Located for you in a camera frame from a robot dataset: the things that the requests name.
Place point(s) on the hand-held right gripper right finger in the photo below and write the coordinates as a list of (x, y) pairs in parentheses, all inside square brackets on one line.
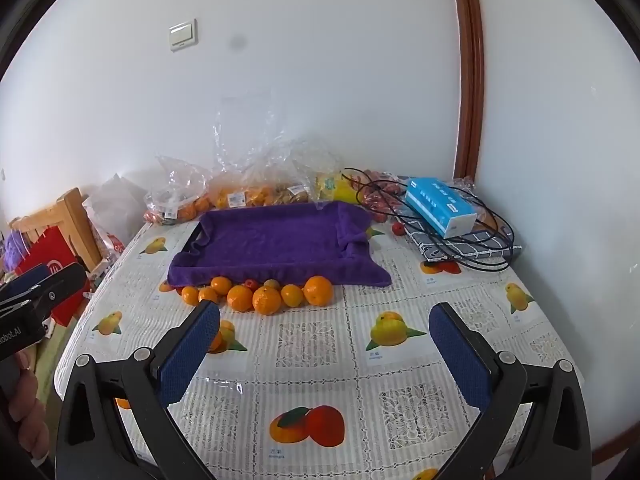
[(460, 355)]

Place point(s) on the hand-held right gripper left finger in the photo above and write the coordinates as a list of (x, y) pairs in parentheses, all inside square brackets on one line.
[(190, 355)]

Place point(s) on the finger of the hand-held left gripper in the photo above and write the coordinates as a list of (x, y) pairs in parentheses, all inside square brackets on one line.
[(62, 285), (22, 285)]

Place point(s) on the small mandarin orange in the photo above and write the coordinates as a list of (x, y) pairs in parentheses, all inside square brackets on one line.
[(207, 294), (190, 295), (221, 285)]

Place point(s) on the large mandarin orange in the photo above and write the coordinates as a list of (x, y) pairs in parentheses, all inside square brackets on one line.
[(240, 297), (318, 290), (266, 300)]

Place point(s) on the small red round fruit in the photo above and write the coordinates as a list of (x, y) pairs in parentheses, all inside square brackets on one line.
[(248, 284)]

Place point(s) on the small yellow-green round fruit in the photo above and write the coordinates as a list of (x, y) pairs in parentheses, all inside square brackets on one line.
[(271, 284)]

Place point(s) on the black tray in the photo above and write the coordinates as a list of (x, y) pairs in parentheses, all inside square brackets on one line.
[(192, 240)]

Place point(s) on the medium mandarin orange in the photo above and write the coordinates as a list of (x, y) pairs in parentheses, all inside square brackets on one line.
[(291, 295)]

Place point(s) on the person's left hand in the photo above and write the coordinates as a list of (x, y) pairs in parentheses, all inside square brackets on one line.
[(30, 405)]

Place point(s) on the red paper bag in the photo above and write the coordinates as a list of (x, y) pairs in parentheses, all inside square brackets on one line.
[(50, 255)]

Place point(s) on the purple bag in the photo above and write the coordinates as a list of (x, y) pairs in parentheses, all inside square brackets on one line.
[(15, 247)]

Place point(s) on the wooden chair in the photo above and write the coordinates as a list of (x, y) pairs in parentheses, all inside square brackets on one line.
[(75, 215)]

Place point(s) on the white plastic bag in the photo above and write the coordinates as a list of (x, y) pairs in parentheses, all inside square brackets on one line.
[(117, 200)]

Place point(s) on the small red tomato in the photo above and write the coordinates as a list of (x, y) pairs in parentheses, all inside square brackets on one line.
[(397, 228)]

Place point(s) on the clear bag of oranges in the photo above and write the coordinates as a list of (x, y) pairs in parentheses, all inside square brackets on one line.
[(180, 205)]

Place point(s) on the purple towel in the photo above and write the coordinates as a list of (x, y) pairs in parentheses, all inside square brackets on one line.
[(280, 240)]

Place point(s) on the blue tissue box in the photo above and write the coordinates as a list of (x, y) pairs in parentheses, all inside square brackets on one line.
[(435, 202)]

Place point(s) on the clear bag of mandarins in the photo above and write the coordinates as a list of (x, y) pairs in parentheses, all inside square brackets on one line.
[(240, 192)]

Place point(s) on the clear bag of red fruit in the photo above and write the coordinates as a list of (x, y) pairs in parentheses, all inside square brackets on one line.
[(380, 200)]

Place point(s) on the yellow banana package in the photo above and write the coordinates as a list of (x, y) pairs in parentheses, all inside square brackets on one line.
[(340, 191)]

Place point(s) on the white light switch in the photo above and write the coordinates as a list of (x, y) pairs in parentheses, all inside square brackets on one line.
[(182, 35)]

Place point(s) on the brown wooden door frame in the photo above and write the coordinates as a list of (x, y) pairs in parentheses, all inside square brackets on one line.
[(472, 60)]

